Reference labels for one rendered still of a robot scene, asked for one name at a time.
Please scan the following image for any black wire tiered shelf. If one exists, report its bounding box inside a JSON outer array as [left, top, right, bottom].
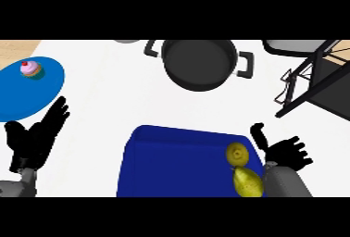
[[261, 39, 350, 122]]

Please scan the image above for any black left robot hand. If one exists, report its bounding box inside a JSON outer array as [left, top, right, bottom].
[[2, 95, 70, 174]]

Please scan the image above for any round yellow lemon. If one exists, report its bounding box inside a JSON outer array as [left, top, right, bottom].
[[225, 142, 251, 167]]

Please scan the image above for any pink frosted cupcake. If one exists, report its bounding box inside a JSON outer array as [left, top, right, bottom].
[[19, 60, 45, 81]]

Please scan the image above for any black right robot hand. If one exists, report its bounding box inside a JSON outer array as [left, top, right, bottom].
[[248, 122, 314, 172]]

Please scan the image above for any black pot with handles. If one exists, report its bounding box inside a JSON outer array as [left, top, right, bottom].
[[143, 39, 255, 93]]

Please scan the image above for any dark blue tray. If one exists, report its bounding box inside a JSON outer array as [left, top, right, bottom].
[[115, 124, 267, 198]]

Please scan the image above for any blue round plate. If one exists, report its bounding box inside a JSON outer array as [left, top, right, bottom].
[[0, 56, 66, 123]]

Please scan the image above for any yellow-green pear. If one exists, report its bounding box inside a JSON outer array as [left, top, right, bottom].
[[231, 166, 265, 198]]

